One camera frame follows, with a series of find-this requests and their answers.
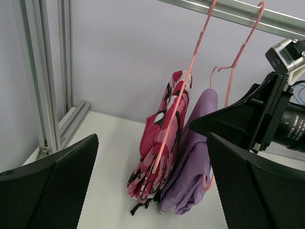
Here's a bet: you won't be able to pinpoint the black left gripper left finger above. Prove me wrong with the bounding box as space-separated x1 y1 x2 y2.
0 134 99 229

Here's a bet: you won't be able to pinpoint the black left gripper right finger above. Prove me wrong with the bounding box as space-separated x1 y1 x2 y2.
207 134 305 229

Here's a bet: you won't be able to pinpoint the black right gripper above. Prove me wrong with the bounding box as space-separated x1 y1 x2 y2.
189 80 305 153

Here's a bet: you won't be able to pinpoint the pink wire hanger lilac trousers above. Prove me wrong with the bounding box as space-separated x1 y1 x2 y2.
203 0 265 192

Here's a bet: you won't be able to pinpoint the pink wire hanger camouflage trousers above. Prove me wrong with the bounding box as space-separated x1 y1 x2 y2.
152 0 217 174

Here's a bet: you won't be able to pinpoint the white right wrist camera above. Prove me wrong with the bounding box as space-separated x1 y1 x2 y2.
265 38 305 86

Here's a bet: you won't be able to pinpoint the aluminium hanging rail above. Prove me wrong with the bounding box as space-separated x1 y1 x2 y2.
162 0 305 40

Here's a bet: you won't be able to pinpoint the left aluminium frame struts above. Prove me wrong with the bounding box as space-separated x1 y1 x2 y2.
12 0 92 163

